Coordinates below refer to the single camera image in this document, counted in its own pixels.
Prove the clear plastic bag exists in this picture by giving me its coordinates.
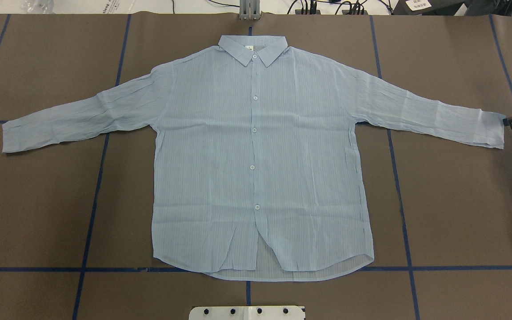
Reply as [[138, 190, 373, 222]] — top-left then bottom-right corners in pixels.
[[20, 0, 54, 14]]

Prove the aluminium frame post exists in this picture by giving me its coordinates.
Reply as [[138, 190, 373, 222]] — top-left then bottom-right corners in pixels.
[[239, 0, 261, 21]]

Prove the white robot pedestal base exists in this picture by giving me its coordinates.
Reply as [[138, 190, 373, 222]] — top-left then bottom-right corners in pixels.
[[188, 305, 307, 320]]

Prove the light blue button-up shirt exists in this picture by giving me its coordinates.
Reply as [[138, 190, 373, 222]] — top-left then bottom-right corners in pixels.
[[2, 35, 504, 282]]

